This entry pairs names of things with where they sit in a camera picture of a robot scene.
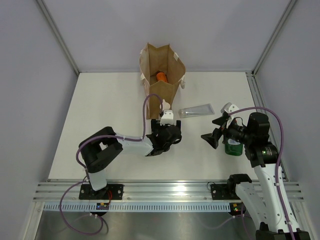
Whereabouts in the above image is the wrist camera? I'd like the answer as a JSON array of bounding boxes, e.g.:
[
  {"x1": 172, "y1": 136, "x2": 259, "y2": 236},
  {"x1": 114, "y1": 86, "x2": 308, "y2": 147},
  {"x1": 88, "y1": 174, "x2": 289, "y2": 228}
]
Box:
[
  {"x1": 220, "y1": 102, "x2": 239, "y2": 128},
  {"x1": 160, "y1": 110, "x2": 174, "y2": 126}
]

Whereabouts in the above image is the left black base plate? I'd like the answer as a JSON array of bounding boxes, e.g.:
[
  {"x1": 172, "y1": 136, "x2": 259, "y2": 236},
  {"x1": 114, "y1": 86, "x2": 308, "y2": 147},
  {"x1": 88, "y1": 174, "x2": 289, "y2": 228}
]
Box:
[{"x1": 78, "y1": 183, "x2": 124, "y2": 200}]

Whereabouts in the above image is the green dish soap bottle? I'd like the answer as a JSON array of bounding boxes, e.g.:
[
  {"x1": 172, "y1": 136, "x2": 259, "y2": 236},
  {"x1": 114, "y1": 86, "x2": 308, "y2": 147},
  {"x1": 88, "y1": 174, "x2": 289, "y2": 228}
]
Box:
[{"x1": 224, "y1": 139, "x2": 244, "y2": 156}]

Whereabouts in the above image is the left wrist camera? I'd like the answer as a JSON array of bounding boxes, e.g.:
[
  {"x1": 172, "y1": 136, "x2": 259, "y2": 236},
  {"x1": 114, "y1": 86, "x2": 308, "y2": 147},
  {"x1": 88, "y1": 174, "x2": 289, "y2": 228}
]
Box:
[{"x1": 160, "y1": 110, "x2": 174, "y2": 126}]

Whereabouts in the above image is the aluminium mounting rail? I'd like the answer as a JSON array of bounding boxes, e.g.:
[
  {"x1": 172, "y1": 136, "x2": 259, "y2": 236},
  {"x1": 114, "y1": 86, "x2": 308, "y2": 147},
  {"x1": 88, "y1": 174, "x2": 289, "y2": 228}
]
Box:
[{"x1": 33, "y1": 181, "x2": 305, "y2": 202}]

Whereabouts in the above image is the slotted white cable duct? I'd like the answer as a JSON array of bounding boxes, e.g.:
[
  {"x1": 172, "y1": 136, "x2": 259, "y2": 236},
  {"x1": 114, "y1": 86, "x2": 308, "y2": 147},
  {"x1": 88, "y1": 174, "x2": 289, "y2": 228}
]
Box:
[{"x1": 43, "y1": 202, "x2": 231, "y2": 213}]

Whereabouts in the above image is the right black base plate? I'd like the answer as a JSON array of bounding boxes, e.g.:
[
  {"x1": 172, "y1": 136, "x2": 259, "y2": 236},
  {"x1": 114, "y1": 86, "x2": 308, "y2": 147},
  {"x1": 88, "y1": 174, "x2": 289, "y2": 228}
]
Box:
[{"x1": 210, "y1": 183, "x2": 240, "y2": 201}]

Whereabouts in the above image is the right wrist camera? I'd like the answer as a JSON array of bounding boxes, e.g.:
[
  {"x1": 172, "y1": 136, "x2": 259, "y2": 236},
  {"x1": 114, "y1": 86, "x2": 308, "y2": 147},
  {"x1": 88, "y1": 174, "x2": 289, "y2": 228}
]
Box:
[{"x1": 220, "y1": 102, "x2": 239, "y2": 128}]

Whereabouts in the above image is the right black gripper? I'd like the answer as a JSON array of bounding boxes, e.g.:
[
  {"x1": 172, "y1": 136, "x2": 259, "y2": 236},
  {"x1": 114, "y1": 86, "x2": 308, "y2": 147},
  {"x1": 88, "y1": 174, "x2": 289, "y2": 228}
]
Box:
[{"x1": 201, "y1": 115, "x2": 254, "y2": 149}]

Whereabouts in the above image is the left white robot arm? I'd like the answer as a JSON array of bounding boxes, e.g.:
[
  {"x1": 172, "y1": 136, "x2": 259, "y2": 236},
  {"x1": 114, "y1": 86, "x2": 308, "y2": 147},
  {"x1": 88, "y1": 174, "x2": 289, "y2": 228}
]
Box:
[{"x1": 76, "y1": 119, "x2": 182, "y2": 200}]

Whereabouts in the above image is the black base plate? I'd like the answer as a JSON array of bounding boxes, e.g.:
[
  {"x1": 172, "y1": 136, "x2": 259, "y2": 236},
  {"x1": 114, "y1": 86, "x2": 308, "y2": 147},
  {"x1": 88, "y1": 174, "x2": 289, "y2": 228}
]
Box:
[
  {"x1": 210, "y1": 183, "x2": 240, "y2": 201},
  {"x1": 78, "y1": 183, "x2": 124, "y2": 200}
]

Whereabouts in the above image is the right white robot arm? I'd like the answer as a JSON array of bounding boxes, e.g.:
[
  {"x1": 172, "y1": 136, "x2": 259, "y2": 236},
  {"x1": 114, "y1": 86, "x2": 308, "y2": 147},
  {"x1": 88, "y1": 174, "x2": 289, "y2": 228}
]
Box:
[{"x1": 201, "y1": 112, "x2": 311, "y2": 240}]

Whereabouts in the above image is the aluminium frame post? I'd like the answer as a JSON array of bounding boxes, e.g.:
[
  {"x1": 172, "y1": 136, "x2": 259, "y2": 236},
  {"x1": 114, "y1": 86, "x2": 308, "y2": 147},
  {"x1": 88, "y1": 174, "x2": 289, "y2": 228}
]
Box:
[
  {"x1": 251, "y1": 0, "x2": 299, "y2": 77},
  {"x1": 34, "y1": 0, "x2": 81, "y2": 77}
]

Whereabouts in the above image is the brown canvas tote bag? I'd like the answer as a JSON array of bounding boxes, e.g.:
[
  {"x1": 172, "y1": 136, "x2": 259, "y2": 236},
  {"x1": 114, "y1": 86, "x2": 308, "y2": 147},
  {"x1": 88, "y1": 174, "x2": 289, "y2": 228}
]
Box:
[{"x1": 139, "y1": 43, "x2": 186, "y2": 120}]

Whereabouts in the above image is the left aluminium frame post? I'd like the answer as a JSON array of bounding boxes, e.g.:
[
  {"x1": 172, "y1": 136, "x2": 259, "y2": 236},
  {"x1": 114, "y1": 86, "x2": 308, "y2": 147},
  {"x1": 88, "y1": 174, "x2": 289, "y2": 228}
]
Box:
[{"x1": 34, "y1": 0, "x2": 81, "y2": 77}]

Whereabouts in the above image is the right aluminium frame post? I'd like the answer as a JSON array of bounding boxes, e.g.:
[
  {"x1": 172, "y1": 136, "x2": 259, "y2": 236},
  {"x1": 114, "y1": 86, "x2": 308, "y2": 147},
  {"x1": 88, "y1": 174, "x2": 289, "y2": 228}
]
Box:
[{"x1": 251, "y1": 0, "x2": 299, "y2": 77}]

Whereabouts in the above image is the silver squeeze tube clear cap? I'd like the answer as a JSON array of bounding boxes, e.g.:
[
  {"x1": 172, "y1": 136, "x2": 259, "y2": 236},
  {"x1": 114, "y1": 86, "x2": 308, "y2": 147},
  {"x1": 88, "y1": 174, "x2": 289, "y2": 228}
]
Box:
[{"x1": 178, "y1": 103, "x2": 215, "y2": 118}]

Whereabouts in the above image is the beige pump dispenser bottle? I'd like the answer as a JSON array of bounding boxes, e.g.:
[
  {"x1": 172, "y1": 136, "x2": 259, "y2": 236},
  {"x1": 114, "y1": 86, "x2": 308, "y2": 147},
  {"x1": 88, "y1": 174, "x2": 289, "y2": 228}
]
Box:
[{"x1": 161, "y1": 99, "x2": 172, "y2": 112}]

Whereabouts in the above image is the orange spray bottle blue top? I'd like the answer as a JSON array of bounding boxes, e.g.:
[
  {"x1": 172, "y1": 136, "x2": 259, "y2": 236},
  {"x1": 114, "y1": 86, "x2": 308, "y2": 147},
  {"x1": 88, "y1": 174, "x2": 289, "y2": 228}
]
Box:
[{"x1": 156, "y1": 72, "x2": 168, "y2": 83}]

